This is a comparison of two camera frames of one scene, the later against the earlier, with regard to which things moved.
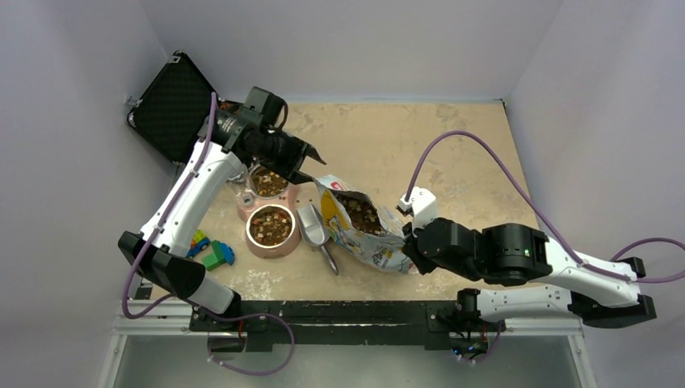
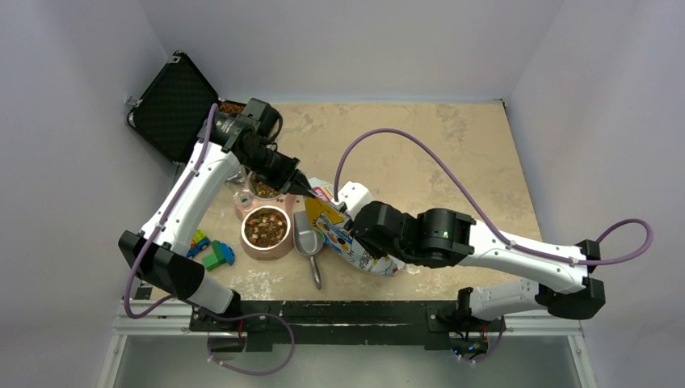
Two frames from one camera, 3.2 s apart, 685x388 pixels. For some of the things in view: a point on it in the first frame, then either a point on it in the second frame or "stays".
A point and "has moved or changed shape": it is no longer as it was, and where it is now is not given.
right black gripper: x=422 y=264 to x=376 y=251
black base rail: x=339 y=323 stays
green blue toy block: x=221 y=253 stays
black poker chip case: x=174 y=107 stays
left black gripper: x=298 y=149 to x=300 y=183
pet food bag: x=361 y=228 has moved or changed shape
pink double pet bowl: x=269 y=213 stays
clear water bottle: x=244 y=190 stays
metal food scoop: x=316 y=230 to x=307 y=240
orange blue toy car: x=199 y=242 stays
